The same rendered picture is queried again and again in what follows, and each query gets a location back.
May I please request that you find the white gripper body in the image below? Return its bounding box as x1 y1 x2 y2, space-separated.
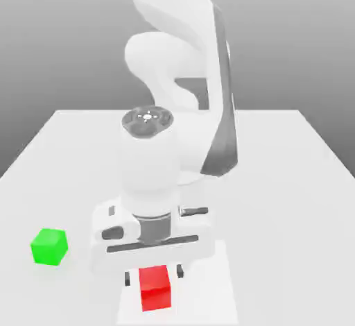
89 228 216 275

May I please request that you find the small red cube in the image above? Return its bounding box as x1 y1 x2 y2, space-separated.
138 264 173 313

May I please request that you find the small green cube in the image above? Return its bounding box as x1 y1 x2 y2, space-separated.
29 228 69 266

